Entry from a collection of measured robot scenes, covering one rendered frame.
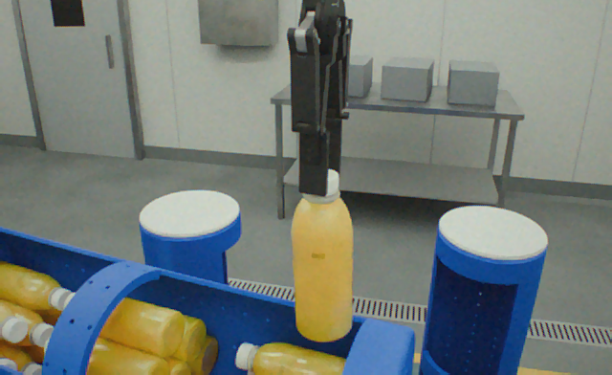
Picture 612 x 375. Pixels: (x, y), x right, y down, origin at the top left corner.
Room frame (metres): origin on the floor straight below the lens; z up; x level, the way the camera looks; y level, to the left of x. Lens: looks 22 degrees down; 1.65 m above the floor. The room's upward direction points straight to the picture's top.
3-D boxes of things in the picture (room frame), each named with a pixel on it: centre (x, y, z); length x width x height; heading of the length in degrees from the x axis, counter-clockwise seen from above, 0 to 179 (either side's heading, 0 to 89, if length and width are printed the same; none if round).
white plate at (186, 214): (1.21, 0.33, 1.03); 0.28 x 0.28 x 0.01
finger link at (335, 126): (0.51, -0.02, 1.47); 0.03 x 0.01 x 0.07; 70
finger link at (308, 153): (0.45, 0.00, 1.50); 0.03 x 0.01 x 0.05; 160
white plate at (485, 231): (1.10, -0.49, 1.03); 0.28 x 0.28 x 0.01
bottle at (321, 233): (0.48, -0.02, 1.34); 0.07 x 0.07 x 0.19
